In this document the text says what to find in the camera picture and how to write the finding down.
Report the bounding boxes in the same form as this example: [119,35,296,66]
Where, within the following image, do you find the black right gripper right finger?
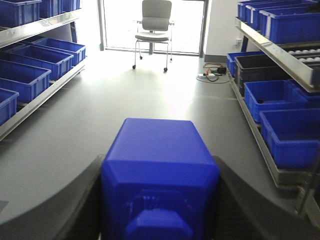
[212,155,320,240]

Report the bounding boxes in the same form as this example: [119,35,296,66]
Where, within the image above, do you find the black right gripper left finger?
[0,154,105,240]

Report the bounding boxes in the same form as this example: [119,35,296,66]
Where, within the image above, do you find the blue plastic block part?
[101,118,220,240]

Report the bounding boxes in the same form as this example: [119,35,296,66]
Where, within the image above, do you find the blue bin right shelf near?
[259,108,320,169]

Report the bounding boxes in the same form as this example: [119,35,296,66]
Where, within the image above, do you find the blue bin shelf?
[244,80,308,124]
[259,108,320,169]

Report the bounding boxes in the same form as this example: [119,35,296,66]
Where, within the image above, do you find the blue bin right shelf middle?
[244,80,308,124]

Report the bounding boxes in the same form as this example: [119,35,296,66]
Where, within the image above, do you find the right shelf rack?
[226,17,320,221]

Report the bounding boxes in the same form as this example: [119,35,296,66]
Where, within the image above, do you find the shelf rack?
[0,9,86,139]
[226,17,320,221]

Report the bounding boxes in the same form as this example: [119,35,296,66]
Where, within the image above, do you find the black bin on right shelf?
[234,55,291,97]

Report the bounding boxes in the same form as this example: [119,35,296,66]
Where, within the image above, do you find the left shelf rack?
[0,9,86,139]

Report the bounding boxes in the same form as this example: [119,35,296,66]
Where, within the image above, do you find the grey office chair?
[134,0,175,73]

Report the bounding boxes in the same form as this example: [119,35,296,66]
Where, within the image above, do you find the power strip with cables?
[195,62,229,84]

